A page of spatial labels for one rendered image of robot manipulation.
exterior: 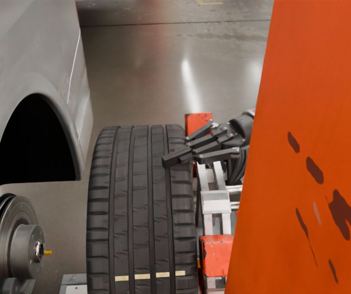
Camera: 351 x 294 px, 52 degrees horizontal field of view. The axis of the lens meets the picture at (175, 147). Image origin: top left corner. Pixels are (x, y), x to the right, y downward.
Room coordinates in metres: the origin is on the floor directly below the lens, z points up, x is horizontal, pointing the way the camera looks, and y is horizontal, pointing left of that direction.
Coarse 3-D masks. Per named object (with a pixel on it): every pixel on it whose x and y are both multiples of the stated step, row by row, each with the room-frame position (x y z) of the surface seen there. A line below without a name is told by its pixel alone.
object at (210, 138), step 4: (220, 128) 0.69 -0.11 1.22; (224, 128) 0.69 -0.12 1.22; (212, 132) 0.68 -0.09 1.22; (216, 132) 0.68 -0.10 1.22; (220, 132) 0.68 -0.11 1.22; (204, 136) 0.67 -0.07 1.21; (208, 136) 0.67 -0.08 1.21; (212, 136) 0.67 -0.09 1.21; (196, 140) 0.66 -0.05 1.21; (200, 140) 0.66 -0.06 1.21; (204, 140) 0.66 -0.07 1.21; (208, 140) 0.66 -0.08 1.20; (212, 140) 0.67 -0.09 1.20; (188, 144) 0.64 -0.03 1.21; (192, 144) 0.65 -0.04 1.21; (196, 144) 0.65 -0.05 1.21; (200, 144) 0.65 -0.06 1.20; (204, 144) 0.66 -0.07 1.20; (192, 148) 0.65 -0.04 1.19; (196, 148) 0.65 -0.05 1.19
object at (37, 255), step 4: (36, 240) 0.62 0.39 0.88; (40, 240) 0.62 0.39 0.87; (36, 244) 0.60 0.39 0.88; (40, 244) 0.61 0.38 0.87; (36, 248) 0.59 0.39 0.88; (40, 248) 0.60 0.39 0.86; (44, 248) 0.62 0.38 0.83; (36, 252) 0.58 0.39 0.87; (40, 252) 0.60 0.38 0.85; (36, 256) 0.57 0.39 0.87; (40, 256) 0.60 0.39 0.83; (36, 260) 0.57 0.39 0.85; (40, 260) 0.58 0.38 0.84
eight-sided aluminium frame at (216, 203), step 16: (192, 160) 0.89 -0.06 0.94; (192, 176) 0.89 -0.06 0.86; (208, 192) 0.57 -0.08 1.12; (224, 192) 0.57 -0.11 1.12; (208, 208) 0.54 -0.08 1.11; (224, 208) 0.54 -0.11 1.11; (208, 224) 0.51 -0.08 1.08; (224, 224) 0.51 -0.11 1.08; (208, 288) 0.41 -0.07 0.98; (224, 288) 0.41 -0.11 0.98
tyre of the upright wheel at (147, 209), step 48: (96, 144) 0.69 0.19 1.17; (144, 144) 0.68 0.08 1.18; (96, 192) 0.54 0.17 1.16; (144, 192) 0.54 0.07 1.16; (192, 192) 0.55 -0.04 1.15; (96, 240) 0.45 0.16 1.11; (144, 240) 0.45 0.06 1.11; (192, 240) 0.45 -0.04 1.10; (96, 288) 0.38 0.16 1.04; (144, 288) 0.38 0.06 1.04; (192, 288) 0.39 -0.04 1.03
